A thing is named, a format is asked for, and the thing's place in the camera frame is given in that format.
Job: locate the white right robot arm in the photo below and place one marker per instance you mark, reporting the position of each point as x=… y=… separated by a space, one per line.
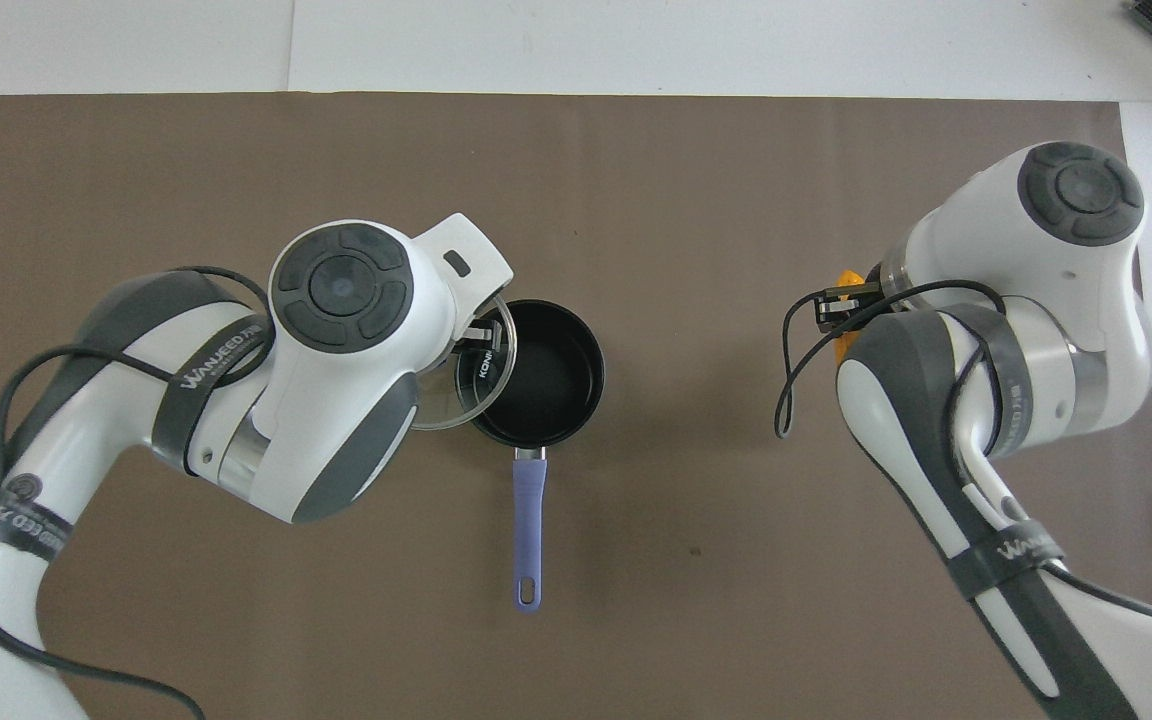
x=1036 y=230

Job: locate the glass lid with blue knob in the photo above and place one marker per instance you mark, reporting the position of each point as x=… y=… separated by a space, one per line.
x=476 y=390

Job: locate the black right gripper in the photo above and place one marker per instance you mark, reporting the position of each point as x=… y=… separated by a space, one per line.
x=839 y=308

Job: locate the brown table mat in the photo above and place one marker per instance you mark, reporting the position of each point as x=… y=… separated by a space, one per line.
x=686 y=200

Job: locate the yellow corn cob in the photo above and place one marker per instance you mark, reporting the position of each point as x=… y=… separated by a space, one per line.
x=846 y=277

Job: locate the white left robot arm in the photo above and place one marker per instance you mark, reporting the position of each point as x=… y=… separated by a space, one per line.
x=336 y=400

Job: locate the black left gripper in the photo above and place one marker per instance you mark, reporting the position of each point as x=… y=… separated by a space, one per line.
x=476 y=338

